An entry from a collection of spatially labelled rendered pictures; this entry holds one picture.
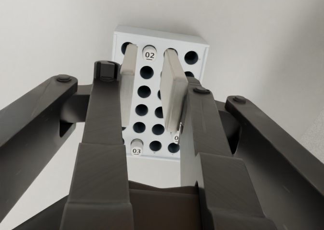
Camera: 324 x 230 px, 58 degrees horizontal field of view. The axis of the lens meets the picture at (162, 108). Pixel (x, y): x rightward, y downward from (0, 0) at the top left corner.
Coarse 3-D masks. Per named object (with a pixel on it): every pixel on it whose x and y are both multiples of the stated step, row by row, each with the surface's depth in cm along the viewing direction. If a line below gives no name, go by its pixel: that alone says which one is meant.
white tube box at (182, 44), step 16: (128, 32) 25; (144, 32) 26; (160, 32) 28; (112, 48) 25; (160, 48) 26; (176, 48) 26; (192, 48) 26; (208, 48) 26; (144, 64) 26; (160, 64) 26; (192, 64) 27; (144, 80) 27; (160, 80) 27; (144, 96) 28; (160, 96) 29; (144, 112) 29; (160, 112) 30; (128, 128) 29; (144, 128) 30; (160, 128) 31; (128, 144) 30; (144, 144) 30; (160, 144) 31; (176, 144) 32; (176, 160) 30
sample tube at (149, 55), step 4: (144, 48) 26; (148, 48) 25; (152, 48) 25; (144, 52) 24; (148, 52) 24; (152, 52) 24; (156, 52) 25; (144, 56) 25; (148, 56) 25; (152, 56) 25; (156, 56) 25; (144, 60) 25; (148, 60) 25; (152, 60) 25
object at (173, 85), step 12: (168, 60) 18; (168, 72) 17; (180, 72) 16; (168, 84) 16; (180, 84) 15; (168, 96) 16; (180, 96) 15; (168, 108) 15; (180, 108) 15; (168, 120) 15; (180, 120) 15
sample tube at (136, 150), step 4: (132, 140) 30; (136, 140) 29; (140, 140) 30; (132, 144) 29; (136, 144) 28; (140, 144) 29; (132, 148) 28; (136, 148) 28; (140, 148) 28; (132, 152) 28; (136, 152) 28; (140, 152) 28; (136, 156) 29
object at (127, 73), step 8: (128, 48) 19; (136, 48) 20; (128, 56) 17; (136, 56) 18; (128, 64) 16; (120, 72) 14; (128, 72) 14; (120, 80) 14; (128, 80) 14; (120, 88) 14; (128, 88) 14; (120, 96) 15; (128, 96) 15; (128, 104) 15; (128, 112) 15; (128, 120) 15
